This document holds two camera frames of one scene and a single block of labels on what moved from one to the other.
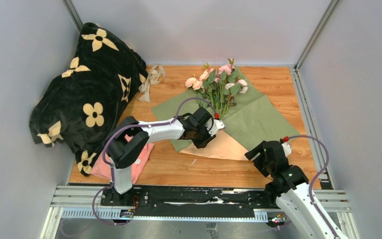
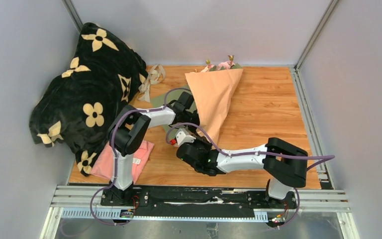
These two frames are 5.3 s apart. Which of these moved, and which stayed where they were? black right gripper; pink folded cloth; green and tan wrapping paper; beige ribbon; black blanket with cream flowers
Moved: green and tan wrapping paper; black right gripper
Stayed: black blanket with cream flowers; beige ribbon; pink folded cloth
